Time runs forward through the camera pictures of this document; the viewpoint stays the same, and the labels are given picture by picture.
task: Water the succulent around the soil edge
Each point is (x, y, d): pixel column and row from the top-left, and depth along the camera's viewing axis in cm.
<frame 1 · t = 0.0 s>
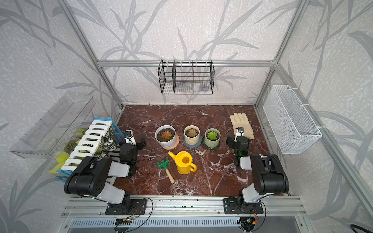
left hand: (134, 134, 90), fingers open
right hand: (237, 134, 95), fingers open
yellow plastic watering can: (183, 160, 80), point 12 cm above the table
green toy rake wooden handle: (164, 164, 90), on the table
white pot orange succulent: (165, 135, 91), point 12 cm above the table
cream pot pink succulent: (192, 135, 94), point 9 cm above the table
green pot green succulent: (212, 136, 94), point 8 cm above the table
pink saucer: (176, 143, 99), on the table
blue-grey saucer: (193, 146, 98), on the table
dark green saucer: (211, 148, 97), on the table
cream gardening glove: (241, 120, 113), on the table
white and blue picket crate: (88, 144, 69), point 28 cm above the table
artificial leafy plants: (107, 147, 69), point 26 cm above the table

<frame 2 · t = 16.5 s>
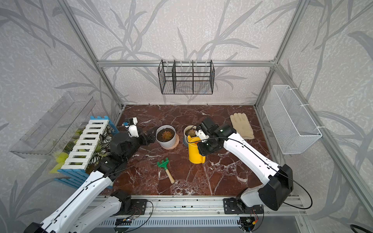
left hand: (149, 127, 73), fingers open
right hand: (199, 150, 76), fingers closed
yellow plastic watering can: (194, 156, 78), point 15 cm above the table
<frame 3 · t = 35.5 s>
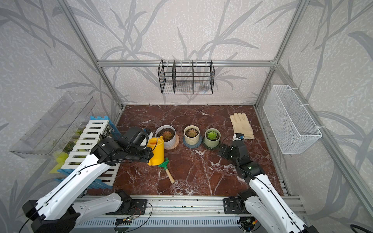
left hand: (152, 155, 69), fingers closed
right hand: (224, 146, 81), fingers open
yellow plastic watering can: (157, 145, 75), point 22 cm above the table
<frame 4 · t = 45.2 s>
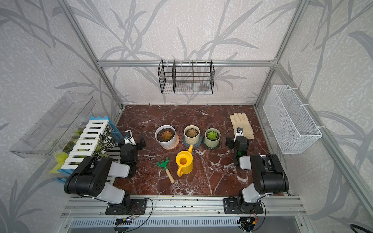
left hand: (133, 135, 90), fingers open
right hand: (236, 135, 95), fingers open
yellow plastic watering can: (184, 161, 86), point 5 cm above the table
